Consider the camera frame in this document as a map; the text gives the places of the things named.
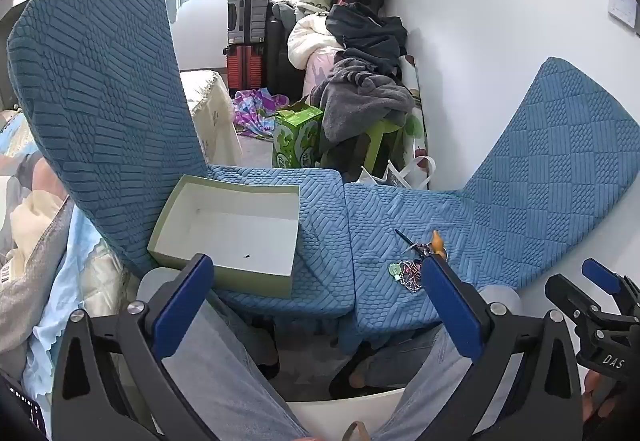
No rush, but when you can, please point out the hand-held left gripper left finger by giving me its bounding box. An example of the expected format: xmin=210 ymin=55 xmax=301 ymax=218
xmin=50 ymin=253 xmax=216 ymax=441

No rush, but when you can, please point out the white wall switch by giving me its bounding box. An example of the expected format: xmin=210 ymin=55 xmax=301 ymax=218
xmin=607 ymin=0 xmax=640 ymax=28

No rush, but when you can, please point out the grey cloth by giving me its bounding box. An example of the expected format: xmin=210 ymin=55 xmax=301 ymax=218
xmin=0 ymin=198 xmax=76 ymax=364

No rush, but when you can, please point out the red bead bracelet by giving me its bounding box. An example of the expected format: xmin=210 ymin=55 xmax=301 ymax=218
xmin=404 ymin=258 xmax=427 ymax=294

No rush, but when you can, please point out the blue quilted chair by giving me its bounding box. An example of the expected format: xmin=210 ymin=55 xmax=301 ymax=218
xmin=6 ymin=0 xmax=357 ymax=322
xmin=340 ymin=56 xmax=640 ymax=354

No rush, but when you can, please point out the person's right leg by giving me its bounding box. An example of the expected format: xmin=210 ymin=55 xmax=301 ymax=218
xmin=327 ymin=283 xmax=523 ymax=441

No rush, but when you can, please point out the cream pillow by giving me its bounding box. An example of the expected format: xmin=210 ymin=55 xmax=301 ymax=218
xmin=9 ymin=190 xmax=68 ymax=264

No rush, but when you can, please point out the white shallow cardboard box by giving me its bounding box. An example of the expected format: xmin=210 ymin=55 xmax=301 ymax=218
xmin=146 ymin=174 xmax=302 ymax=299

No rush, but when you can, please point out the black device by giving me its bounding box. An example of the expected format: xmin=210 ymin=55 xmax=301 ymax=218
xmin=0 ymin=368 xmax=48 ymax=438

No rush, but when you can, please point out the green printed carton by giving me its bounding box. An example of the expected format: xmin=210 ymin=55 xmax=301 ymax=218
xmin=271 ymin=97 xmax=326 ymax=169

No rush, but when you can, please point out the cream duvet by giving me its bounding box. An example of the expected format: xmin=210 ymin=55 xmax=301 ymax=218
xmin=286 ymin=11 xmax=346 ymax=92

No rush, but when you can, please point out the light blue blanket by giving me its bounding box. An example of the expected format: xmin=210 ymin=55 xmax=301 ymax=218
xmin=22 ymin=204 xmax=143 ymax=409

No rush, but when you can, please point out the colourful printed cloth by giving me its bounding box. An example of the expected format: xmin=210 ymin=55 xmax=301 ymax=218
xmin=231 ymin=88 xmax=292 ymax=138

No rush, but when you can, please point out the floral printed board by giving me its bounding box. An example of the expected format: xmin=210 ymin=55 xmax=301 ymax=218
xmin=397 ymin=54 xmax=437 ymax=189

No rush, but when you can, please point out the person's right hand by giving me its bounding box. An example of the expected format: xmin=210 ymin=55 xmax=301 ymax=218
xmin=582 ymin=368 xmax=628 ymax=428

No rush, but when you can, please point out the black suitcase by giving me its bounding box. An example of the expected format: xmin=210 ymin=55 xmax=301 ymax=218
xmin=264 ymin=1 xmax=306 ymax=97

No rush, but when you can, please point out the white plastic bag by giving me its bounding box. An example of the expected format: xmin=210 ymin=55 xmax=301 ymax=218
xmin=357 ymin=156 xmax=437 ymax=191

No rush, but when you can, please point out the green plastic stool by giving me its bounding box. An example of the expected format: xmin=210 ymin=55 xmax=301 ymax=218
xmin=320 ymin=117 xmax=408 ymax=179

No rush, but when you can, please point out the red suitcase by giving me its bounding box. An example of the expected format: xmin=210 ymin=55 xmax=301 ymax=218
xmin=223 ymin=44 xmax=267 ymax=94

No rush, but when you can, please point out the cream cloth covered table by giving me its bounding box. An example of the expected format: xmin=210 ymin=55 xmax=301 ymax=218
xmin=179 ymin=70 xmax=244 ymax=168

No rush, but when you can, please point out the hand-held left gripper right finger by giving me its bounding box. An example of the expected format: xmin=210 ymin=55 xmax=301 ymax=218
xmin=421 ymin=256 xmax=585 ymax=441

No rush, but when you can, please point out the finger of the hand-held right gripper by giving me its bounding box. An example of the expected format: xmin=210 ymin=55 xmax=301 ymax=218
xmin=545 ymin=273 xmax=621 ymax=337
xmin=581 ymin=257 xmax=640 ymax=317

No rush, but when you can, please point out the grey hard suitcase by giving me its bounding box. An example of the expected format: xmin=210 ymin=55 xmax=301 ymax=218
xmin=226 ymin=0 xmax=272 ymax=46

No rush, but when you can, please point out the dark navy jacket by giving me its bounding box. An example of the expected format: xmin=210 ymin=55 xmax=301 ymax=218
xmin=325 ymin=2 xmax=410 ymax=74

